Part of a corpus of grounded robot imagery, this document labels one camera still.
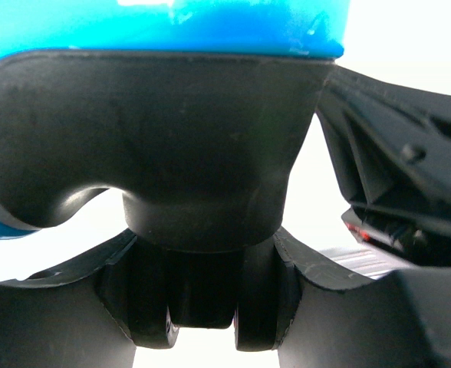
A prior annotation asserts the blue hard-shell suitcase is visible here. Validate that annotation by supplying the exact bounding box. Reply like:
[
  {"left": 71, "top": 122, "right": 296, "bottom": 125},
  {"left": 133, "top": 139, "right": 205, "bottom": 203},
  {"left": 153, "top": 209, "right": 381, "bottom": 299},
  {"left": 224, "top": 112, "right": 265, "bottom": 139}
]
[{"left": 0, "top": 1, "right": 349, "bottom": 351}]

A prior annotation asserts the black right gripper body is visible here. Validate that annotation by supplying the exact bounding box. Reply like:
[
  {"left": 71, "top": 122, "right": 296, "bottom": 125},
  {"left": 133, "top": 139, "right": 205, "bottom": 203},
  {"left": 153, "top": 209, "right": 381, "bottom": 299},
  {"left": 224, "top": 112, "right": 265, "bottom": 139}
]
[{"left": 316, "top": 67, "right": 451, "bottom": 267}]

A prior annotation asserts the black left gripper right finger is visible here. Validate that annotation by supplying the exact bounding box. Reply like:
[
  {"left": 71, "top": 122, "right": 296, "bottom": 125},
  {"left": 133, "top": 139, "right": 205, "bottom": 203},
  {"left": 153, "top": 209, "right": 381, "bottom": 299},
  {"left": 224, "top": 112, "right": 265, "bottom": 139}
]
[{"left": 274, "top": 229, "right": 451, "bottom": 367}]

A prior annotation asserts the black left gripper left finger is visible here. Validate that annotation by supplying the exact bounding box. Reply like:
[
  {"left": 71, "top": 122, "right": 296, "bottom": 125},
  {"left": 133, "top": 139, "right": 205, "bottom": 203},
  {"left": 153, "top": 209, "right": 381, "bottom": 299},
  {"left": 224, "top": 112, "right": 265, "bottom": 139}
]
[{"left": 0, "top": 230, "right": 136, "bottom": 367}]

